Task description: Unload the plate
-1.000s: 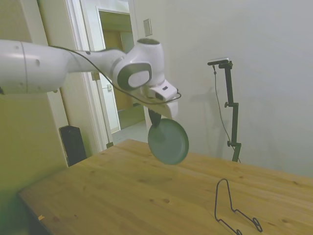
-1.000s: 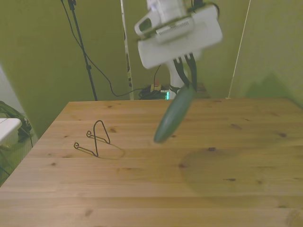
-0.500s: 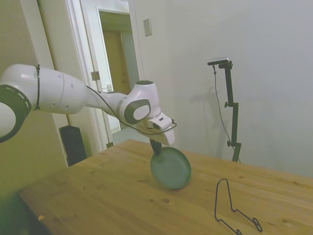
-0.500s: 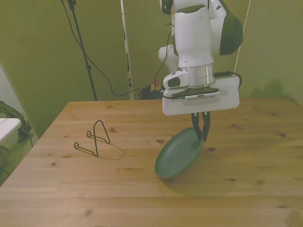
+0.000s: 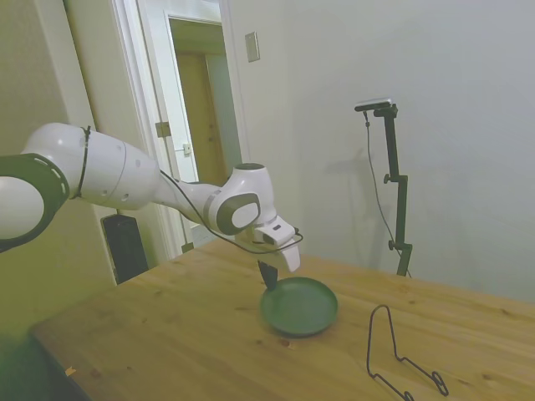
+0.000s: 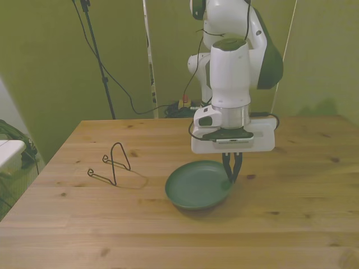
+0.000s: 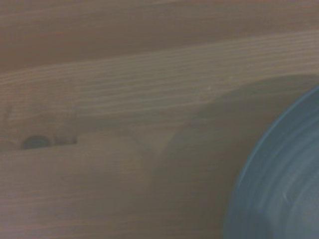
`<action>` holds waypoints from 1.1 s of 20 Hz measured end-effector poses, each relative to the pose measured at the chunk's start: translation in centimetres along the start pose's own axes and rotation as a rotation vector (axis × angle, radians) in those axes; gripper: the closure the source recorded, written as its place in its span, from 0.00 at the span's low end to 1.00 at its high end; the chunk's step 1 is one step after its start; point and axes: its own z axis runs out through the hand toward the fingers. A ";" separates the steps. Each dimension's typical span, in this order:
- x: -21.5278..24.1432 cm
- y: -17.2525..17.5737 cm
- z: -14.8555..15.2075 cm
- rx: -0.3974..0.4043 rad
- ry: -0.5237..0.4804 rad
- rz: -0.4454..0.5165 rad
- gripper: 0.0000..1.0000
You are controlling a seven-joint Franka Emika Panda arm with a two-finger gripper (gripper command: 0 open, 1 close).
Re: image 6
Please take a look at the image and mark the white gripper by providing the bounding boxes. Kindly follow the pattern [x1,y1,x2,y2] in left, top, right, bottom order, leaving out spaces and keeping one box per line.
[191,105,277,184]

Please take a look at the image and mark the green round plate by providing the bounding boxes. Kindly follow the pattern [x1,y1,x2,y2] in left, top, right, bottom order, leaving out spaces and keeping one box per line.
[165,160,233,211]

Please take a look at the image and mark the yellow emergency stop button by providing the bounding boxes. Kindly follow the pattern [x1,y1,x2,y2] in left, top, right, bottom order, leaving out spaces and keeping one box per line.
[178,95,192,109]

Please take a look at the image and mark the fabric folding screen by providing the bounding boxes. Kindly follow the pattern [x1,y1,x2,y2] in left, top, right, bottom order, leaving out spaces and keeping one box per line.
[0,0,359,120]

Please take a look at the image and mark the white plastic object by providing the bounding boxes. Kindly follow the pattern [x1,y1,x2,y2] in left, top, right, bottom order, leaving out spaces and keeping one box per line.
[0,140,26,169]

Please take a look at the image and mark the dark wrist camera module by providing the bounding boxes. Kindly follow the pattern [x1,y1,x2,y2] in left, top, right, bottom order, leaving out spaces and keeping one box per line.
[201,128,255,150]

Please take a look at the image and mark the black cable bundle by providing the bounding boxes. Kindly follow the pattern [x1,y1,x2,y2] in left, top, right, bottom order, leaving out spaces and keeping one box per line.
[164,102,202,119]

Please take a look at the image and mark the thin black camera cable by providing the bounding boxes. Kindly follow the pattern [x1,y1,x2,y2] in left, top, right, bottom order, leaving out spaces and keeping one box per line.
[72,0,180,115]

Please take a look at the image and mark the black wire plate stand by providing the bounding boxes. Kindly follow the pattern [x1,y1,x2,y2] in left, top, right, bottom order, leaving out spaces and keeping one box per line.
[87,142,132,186]

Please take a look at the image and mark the black camera tripod pole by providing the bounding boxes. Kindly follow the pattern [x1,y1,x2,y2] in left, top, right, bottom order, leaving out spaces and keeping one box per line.
[80,0,116,120]

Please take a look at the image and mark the dark tangled cords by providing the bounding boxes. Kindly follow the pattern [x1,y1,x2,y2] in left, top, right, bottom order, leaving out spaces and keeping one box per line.
[0,119,40,175]

